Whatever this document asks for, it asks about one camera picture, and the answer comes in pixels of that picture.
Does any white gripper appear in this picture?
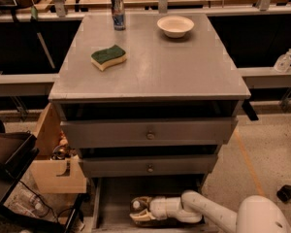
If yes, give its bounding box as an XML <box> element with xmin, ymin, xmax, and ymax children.
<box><xmin>130</xmin><ymin>196</ymin><xmax>183</xmax><ymax>222</ymax></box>

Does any clear plastic water bottle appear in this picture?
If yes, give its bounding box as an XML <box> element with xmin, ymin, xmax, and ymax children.
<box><xmin>130</xmin><ymin>201</ymin><xmax>148</xmax><ymax>213</ymax></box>

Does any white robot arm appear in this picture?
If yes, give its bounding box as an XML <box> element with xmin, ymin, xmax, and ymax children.
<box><xmin>130</xmin><ymin>190</ymin><xmax>291</xmax><ymax>233</ymax></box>

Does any grey open bottom drawer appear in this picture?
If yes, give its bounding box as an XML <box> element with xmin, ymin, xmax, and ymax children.
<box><xmin>91</xmin><ymin>175</ymin><xmax>218</xmax><ymax>233</ymax></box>

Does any grey middle drawer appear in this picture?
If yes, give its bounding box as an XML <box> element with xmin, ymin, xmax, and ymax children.
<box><xmin>81</xmin><ymin>154</ymin><xmax>217</xmax><ymax>178</ymax></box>

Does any grey top drawer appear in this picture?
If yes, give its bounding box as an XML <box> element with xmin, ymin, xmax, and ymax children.
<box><xmin>61</xmin><ymin>117</ymin><xmax>238</xmax><ymax>149</ymax></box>

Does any grey drawer cabinet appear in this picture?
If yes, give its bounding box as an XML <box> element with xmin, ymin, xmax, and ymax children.
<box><xmin>48</xmin><ymin>13</ymin><xmax>252</xmax><ymax>180</ymax></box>

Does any plastic bottle on floor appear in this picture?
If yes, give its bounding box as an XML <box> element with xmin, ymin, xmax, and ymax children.
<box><xmin>19</xmin><ymin>189</ymin><xmax>49</xmax><ymax>217</ymax></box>

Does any clear soap dispenser bottle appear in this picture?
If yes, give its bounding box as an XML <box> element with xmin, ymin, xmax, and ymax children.
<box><xmin>274</xmin><ymin>49</ymin><xmax>291</xmax><ymax>73</ymax></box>

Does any wooden crate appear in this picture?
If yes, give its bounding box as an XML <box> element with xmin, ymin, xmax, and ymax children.
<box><xmin>30</xmin><ymin>103</ymin><xmax>86</xmax><ymax>193</ymax></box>

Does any black chair caster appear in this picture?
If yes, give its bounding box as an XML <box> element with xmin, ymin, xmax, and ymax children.
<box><xmin>276</xmin><ymin>184</ymin><xmax>291</xmax><ymax>203</ymax></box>

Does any black cart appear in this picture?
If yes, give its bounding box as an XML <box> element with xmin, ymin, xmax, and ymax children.
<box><xmin>0</xmin><ymin>119</ymin><xmax>85</xmax><ymax>233</ymax></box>

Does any green yellow sponge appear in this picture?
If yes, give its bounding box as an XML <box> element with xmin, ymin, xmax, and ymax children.
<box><xmin>91</xmin><ymin>45</ymin><xmax>126</xmax><ymax>71</ymax></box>

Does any white bowl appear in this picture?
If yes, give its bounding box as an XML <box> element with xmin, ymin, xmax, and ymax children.
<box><xmin>157</xmin><ymin>16</ymin><xmax>194</xmax><ymax>39</ymax></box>

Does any blue energy drink can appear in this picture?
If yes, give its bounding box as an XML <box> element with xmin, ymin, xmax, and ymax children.
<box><xmin>111</xmin><ymin>0</ymin><xmax>126</xmax><ymax>30</ymax></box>

